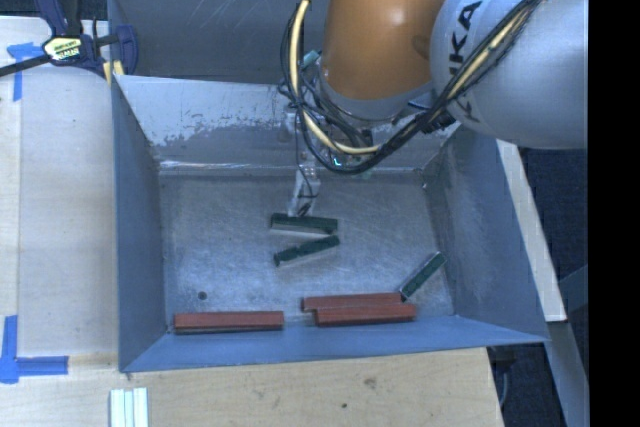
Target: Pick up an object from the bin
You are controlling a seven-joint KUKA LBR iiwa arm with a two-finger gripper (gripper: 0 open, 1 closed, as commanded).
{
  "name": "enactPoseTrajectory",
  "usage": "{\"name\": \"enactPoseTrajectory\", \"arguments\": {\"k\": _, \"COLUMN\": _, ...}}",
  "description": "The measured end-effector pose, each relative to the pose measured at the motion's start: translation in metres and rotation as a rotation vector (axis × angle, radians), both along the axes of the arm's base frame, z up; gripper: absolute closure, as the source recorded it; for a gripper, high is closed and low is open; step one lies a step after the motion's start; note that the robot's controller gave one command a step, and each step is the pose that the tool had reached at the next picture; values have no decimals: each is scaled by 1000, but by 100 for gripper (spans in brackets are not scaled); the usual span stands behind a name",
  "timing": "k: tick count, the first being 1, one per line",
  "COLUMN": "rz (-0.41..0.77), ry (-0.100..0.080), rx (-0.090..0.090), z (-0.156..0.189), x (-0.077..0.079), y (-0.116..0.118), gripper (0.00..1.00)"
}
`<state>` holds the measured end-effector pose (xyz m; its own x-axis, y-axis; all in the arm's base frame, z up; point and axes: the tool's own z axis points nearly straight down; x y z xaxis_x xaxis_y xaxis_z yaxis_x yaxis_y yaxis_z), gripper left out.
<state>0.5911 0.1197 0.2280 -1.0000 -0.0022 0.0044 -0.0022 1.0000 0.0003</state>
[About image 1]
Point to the dark green flat block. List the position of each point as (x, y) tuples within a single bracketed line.
[(423, 275), (320, 223), (305, 250)]

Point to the red-brown flat block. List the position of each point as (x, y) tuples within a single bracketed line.
[(227, 320), (350, 300), (365, 314)]

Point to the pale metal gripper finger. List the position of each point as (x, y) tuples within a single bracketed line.
[(298, 195), (311, 195)]

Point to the pale wood flat board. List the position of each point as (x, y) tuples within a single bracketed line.
[(65, 215)]

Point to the grey metal bin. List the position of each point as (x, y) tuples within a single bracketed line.
[(225, 195)]

